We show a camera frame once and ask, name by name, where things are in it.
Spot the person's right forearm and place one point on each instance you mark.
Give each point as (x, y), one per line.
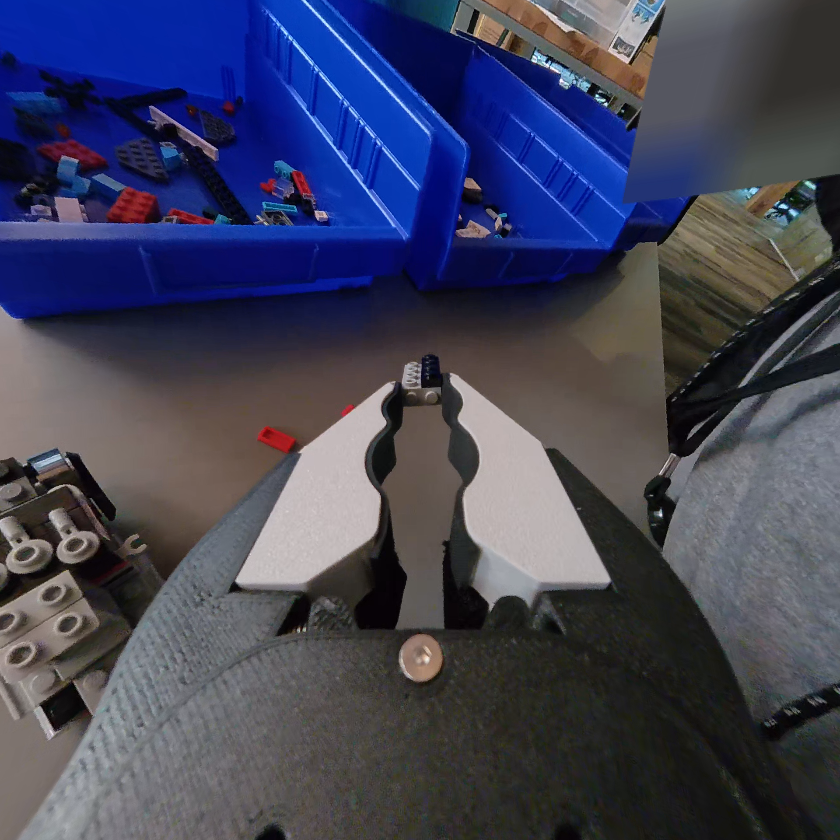
(828, 216)

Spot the small blue picture card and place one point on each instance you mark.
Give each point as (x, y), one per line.
(633, 29)

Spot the large blue plastic bin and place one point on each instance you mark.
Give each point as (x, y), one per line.
(197, 269)

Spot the clear plastic drawer unit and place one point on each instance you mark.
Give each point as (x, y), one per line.
(577, 16)

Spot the grey desk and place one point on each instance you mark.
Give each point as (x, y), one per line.
(197, 367)

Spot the pile of large toy bricks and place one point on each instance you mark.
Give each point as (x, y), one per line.
(131, 203)

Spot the grey and black brick assembly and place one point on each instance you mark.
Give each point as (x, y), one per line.
(420, 394)

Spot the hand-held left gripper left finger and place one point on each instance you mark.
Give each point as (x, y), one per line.
(315, 512)

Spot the black grey red brick model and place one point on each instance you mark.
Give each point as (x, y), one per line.
(52, 590)

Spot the person's grey sweatshirt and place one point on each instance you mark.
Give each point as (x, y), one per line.
(754, 590)

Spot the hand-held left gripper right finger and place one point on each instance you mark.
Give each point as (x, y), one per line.
(531, 518)

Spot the pile of small toy bricks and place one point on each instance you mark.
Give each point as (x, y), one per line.
(476, 226)

